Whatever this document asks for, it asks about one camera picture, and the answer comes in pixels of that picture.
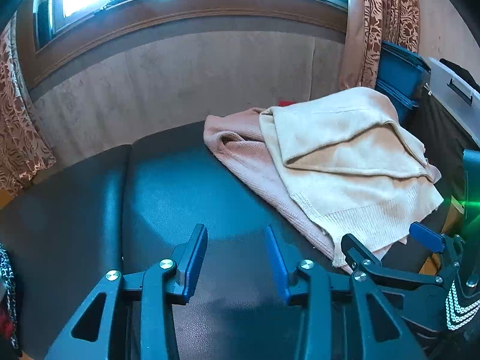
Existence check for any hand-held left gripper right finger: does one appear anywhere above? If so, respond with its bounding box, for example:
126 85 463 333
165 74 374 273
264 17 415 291
265 226 428 360

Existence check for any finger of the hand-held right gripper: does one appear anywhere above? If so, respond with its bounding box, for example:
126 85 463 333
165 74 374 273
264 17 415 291
409 222 466 267
341 234 445 290

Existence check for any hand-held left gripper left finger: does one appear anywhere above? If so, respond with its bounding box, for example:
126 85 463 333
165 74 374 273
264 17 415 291
44 223 209 360

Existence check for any cream knit sweater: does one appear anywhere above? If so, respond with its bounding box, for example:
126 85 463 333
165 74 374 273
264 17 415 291
259 86 445 267

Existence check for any black leather bench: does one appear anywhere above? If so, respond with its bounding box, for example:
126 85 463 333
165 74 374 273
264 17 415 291
0 120 462 360

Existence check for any black fabric cover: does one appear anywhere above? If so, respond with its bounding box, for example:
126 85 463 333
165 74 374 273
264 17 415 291
407 94 467 214

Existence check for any pink knit sweater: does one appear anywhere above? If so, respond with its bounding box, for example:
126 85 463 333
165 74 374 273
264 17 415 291
203 107 443 274

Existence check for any blue plastic storage bin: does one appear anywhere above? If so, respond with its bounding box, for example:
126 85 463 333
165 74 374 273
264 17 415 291
379 40 432 98
375 80 421 124

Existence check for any white plastic storage box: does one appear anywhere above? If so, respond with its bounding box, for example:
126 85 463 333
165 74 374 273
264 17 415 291
425 57 480 117

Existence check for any black white patterned garment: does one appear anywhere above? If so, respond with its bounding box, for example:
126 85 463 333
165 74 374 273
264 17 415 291
0 244 19 349

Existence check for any red folded garment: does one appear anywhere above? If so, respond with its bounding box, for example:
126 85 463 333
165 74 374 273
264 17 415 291
0 307 14 342

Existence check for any brown floral curtain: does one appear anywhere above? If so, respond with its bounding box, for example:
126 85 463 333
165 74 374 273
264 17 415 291
339 0 421 91
0 15 57 199

